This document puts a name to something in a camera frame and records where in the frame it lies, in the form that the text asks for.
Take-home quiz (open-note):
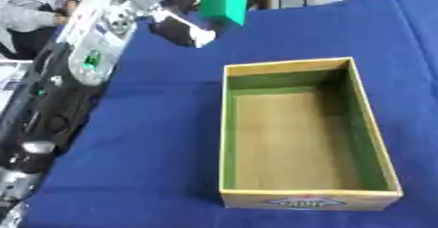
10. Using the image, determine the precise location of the person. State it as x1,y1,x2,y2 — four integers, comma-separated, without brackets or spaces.
0,0,98,61

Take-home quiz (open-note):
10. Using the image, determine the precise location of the person's hand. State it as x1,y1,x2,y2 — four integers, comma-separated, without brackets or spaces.
51,0,82,26

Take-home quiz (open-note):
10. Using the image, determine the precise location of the tan cardboard box green inside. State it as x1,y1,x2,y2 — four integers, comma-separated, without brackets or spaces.
217,56,406,212

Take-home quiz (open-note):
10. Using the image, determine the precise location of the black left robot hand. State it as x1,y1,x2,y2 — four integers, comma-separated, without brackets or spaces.
110,0,219,49

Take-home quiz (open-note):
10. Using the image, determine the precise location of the green rectangular block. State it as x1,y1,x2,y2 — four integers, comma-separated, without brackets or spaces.
197,0,250,26

